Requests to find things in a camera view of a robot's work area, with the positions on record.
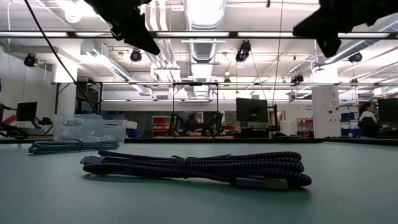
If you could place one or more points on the small black monitor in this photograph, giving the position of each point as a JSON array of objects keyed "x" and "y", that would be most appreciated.
[{"x": 26, "y": 111}]

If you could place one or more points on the small red bin shelf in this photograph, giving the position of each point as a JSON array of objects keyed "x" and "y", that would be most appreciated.
[{"x": 305, "y": 127}]

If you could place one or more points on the person at desk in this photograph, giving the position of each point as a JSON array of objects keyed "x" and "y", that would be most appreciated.
[{"x": 367, "y": 121}]

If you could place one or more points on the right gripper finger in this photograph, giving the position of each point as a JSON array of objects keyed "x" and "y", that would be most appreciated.
[
  {"x": 329, "y": 45},
  {"x": 311, "y": 28}
]

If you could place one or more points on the white pillar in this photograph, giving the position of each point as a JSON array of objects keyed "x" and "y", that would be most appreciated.
[{"x": 325, "y": 112}]

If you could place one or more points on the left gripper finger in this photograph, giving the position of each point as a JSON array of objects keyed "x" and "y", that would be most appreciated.
[{"x": 140, "y": 40}]

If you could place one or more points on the blue bin shelf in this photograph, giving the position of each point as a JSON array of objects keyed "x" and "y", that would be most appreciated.
[{"x": 349, "y": 124}]

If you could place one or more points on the black workstation frame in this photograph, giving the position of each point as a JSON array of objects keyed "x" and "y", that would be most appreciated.
[{"x": 195, "y": 84}]

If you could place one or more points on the silver ceiling duct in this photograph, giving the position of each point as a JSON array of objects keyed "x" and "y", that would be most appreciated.
[{"x": 203, "y": 18}]

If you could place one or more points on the clear plastic bin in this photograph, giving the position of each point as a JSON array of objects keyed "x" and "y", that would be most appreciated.
[{"x": 90, "y": 127}]

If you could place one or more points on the large black monitor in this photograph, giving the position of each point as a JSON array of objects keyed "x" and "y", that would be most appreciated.
[{"x": 252, "y": 109}]

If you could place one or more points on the black monitor at edge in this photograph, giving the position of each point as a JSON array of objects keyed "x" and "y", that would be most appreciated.
[{"x": 388, "y": 110}]

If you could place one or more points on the black overhead camera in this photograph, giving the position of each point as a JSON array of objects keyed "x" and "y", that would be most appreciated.
[{"x": 243, "y": 51}]

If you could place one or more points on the black rig beam with lights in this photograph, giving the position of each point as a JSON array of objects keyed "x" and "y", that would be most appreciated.
[{"x": 233, "y": 34}]

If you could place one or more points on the person seated at workstation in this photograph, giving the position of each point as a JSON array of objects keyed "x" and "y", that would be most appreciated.
[{"x": 192, "y": 124}]

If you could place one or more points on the background red black robot arm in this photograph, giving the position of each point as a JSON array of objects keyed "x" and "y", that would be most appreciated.
[{"x": 9, "y": 123}]

